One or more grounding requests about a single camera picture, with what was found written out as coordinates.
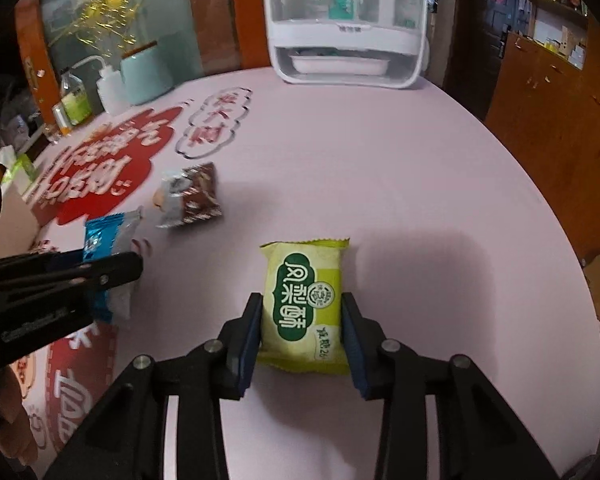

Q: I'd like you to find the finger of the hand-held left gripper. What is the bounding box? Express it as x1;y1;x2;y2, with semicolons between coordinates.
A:
0;252;144;307
0;251;87;279

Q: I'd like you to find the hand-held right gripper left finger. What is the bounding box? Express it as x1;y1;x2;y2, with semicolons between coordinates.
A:
42;292;263;480

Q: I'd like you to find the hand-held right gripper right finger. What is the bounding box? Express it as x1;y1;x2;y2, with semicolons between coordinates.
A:
341;292;561;480

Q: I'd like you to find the blue snack packet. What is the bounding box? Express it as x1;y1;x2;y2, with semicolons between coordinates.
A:
82;206;144;322

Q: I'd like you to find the yellow-green snack packet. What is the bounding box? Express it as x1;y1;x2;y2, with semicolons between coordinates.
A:
258;236;351;376

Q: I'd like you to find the white cardboard box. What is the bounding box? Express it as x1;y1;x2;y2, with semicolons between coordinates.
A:
0;180;43;263

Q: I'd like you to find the person's left hand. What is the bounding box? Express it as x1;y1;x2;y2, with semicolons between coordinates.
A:
0;362;38;468

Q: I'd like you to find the green tissue box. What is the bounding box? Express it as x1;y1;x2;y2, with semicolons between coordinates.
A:
0;146;40;185

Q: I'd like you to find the silver and brown snack packet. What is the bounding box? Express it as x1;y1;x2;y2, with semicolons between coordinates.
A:
154;162;224;230

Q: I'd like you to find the small metal can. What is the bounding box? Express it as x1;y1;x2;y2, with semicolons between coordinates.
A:
51;102;74;139

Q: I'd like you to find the clear bottle green label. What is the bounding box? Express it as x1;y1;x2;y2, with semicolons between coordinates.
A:
59;71;94;127

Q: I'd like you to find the white squeeze bottle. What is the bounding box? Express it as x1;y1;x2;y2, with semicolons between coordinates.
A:
70;55;132;117

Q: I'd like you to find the teal canister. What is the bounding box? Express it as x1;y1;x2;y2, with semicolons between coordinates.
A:
119;41;177;107

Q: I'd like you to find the orange framed glass sliding door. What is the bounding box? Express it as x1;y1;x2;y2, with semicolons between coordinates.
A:
14;0;267;128

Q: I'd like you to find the brown wooden cabinet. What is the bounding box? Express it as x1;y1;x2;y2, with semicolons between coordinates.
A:
484;0;600;263

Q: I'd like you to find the white clear-door countertop cabinet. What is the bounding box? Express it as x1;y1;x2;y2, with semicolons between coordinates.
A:
261;0;429;90

